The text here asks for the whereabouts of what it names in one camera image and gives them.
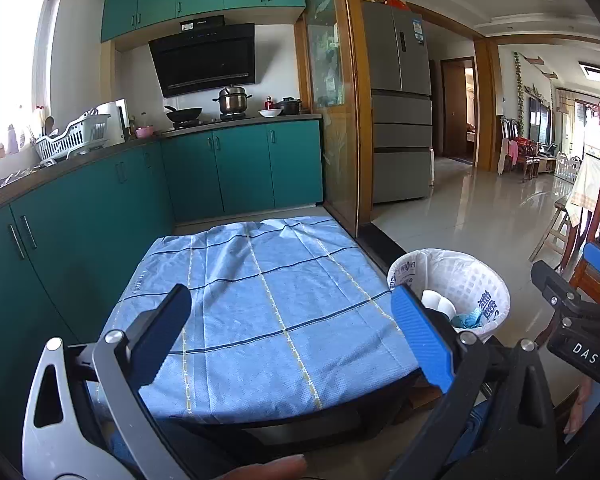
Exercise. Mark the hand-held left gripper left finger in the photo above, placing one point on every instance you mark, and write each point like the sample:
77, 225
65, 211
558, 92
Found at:
162, 327

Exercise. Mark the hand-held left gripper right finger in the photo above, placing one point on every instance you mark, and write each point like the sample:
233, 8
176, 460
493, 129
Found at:
422, 335

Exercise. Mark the blue glove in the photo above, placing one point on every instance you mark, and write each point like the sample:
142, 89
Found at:
467, 319

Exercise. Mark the trash bin with white bag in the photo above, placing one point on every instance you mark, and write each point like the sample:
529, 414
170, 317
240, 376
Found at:
460, 275

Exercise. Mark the person's right hand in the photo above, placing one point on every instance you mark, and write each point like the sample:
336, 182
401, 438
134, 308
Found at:
580, 407

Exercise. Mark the person's left hand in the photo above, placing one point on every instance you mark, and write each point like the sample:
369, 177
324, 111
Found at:
270, 470

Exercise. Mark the red wooden chair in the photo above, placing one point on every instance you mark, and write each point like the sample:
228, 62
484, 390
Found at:
597, 230

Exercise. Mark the wooden stool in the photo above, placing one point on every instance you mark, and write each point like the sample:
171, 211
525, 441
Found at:
555, 225

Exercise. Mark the dining table with cloth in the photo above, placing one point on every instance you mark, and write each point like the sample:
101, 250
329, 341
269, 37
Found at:
594, 190

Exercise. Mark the blue checked tablecloth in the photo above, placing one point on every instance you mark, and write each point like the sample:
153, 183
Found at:
260, 310

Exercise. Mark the white baby fence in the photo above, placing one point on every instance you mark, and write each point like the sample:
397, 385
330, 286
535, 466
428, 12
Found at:
569, 166

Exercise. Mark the person's blue jeans leg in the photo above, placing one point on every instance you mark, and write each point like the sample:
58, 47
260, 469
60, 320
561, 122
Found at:
475, 427

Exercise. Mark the teal base cabinets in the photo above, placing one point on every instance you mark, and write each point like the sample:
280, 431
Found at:
85, 250
265, 170

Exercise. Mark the dark wooden armchairs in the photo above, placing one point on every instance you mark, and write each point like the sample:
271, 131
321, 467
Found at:
525, 152

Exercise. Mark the black television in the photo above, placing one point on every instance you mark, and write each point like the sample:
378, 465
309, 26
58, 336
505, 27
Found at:
538, 120

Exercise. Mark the grey kitchen countertop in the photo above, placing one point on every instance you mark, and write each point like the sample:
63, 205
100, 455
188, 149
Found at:
90, 155

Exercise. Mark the wooden pillar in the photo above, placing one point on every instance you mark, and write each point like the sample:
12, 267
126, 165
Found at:
487, 105

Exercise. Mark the ceiling air vent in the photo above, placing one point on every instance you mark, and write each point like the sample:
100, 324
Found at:
594, 71

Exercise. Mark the pink bowl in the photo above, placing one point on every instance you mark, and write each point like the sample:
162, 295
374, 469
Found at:
144, 132

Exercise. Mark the wooden room door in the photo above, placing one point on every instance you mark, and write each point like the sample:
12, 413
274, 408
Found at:
454, 110

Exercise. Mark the white dish rack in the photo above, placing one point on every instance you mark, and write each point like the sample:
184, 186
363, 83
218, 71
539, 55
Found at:
70, 142

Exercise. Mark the white kitchen appliance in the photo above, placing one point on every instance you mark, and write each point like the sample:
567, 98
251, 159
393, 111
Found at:
115, 122

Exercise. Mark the grey refrigerator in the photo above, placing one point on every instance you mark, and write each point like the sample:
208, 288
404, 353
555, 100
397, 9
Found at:
402, 125

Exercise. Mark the black wok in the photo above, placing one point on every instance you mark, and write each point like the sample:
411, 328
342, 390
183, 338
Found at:
185, 114

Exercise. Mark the steel cooking pot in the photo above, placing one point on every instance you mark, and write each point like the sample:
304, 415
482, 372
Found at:
232, 101

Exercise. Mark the white bowl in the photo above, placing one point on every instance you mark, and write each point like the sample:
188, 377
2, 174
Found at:
270, 113

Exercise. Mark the white bottle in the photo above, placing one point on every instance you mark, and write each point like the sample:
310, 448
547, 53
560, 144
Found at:
13, 139

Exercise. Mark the glass sliding door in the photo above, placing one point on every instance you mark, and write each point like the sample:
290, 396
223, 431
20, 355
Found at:
330, 100

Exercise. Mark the black casserole pot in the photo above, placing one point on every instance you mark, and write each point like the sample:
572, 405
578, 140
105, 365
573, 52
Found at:
290, 106

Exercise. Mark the black range hood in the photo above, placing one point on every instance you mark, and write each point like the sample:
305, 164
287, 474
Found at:
207, 62

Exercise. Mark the kitchen window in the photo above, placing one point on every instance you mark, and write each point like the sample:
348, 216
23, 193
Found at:
12, 60

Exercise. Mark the wooden door frame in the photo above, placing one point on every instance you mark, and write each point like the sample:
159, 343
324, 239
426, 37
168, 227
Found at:
364, 120

